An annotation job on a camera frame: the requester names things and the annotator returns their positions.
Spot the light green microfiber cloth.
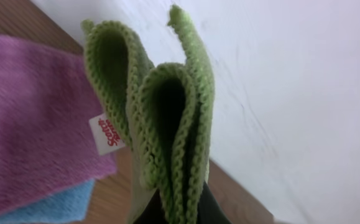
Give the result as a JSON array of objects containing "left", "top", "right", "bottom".
[{"left": 81, "top": 5, "right": 215, "bottom": 223}]

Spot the folded blue cloth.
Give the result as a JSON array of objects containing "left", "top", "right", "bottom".
[{"left": 0, "top": 180, "right": 95, "bottom": 224}]

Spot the folded purple cloth on top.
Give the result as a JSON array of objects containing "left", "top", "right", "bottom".
[{"left": 0, "top": 35, "right": 116, "bottom": 215}]

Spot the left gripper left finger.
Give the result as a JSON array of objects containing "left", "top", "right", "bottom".
[{"left": 133, "top": 190, "right": 167, "bottom": 224}]

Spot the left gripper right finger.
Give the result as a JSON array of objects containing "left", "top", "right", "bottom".
[{"left": 196, "top": 182, "right": 231, "bottom": 224}]

